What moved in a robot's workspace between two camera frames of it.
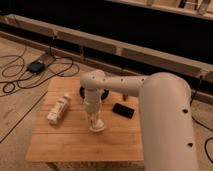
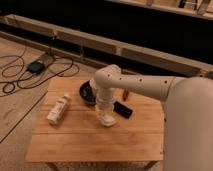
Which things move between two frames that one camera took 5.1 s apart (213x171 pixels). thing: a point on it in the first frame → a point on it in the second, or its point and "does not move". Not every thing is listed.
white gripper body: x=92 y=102 → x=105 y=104
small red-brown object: x=125 y=96 does not move
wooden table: x=62 y=134 does not move
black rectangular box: x=123 y=110 does not move
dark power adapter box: x=36 y=67 does not move
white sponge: x=97 y=126 → x=106 y=118
